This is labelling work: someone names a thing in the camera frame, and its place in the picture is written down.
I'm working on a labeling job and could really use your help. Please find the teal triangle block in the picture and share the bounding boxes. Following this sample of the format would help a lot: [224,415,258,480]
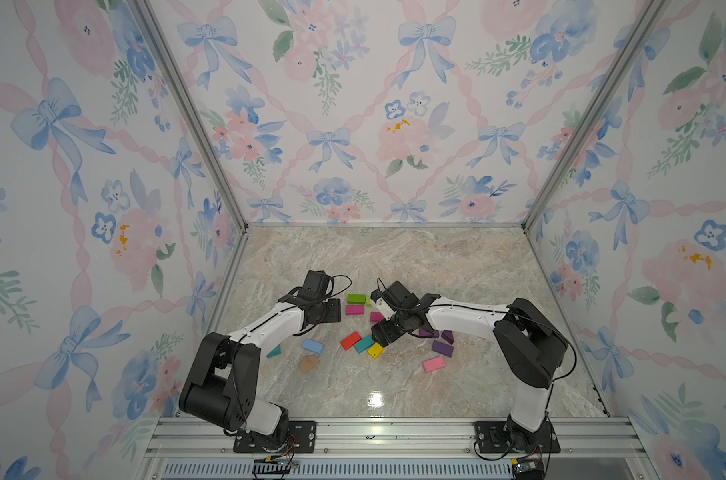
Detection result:
[267,345,282,358]

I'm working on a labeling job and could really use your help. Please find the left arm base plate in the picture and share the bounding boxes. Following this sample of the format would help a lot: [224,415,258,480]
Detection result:
[233,420,317,454]

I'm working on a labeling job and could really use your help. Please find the right frame post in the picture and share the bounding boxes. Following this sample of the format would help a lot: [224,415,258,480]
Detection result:
[522,0,669,235]

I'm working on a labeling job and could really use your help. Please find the green block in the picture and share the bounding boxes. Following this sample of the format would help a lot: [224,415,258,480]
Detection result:
[347,294,369,305]

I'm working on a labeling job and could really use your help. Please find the left frame post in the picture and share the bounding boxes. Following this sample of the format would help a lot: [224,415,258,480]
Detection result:
[127,0,247,235]

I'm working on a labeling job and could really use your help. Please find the purple triangle block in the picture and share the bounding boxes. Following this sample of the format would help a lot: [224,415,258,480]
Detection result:
[441,330,455,345]

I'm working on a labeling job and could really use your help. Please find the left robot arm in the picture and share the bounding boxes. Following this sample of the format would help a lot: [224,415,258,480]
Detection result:
[179,270,341,443]

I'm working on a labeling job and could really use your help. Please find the light blue block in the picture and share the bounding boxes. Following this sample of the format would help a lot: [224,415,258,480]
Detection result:
[302,339,324,355]

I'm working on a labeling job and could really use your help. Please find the yellow block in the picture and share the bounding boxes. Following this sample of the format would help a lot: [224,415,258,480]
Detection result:
[367,343,385,359]

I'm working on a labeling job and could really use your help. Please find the purple block upper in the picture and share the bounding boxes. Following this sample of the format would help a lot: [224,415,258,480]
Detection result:
[418,329,440,338]

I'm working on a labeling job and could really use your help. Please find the teal rectangular block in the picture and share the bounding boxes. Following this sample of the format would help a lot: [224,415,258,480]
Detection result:
[354,335,375,353]

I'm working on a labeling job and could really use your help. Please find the pink block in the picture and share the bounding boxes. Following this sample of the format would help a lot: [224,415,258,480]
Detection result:
[422,357,446,373]

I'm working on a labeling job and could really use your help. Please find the green circuit board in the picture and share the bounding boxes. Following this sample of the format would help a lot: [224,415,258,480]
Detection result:
[511,459,546,480]

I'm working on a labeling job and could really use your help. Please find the red block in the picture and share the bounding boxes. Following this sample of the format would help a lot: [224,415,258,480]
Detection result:
[340,332,362,351]

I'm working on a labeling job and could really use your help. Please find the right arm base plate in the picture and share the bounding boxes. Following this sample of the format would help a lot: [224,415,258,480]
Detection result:
[473,419,562,454]

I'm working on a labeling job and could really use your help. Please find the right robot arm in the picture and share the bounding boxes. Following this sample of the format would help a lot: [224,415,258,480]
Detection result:
[371,281,572,453]

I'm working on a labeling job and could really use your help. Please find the purple block lower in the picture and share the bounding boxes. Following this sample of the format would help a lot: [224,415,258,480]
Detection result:
[432,340,454,358]

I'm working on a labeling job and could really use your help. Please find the tan wooden block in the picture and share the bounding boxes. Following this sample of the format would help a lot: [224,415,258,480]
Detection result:
[299,355,320,375]

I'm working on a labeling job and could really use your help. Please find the frame post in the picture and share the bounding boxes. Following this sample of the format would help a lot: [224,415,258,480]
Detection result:
[127,0,247,235]
[522,0,669,235]

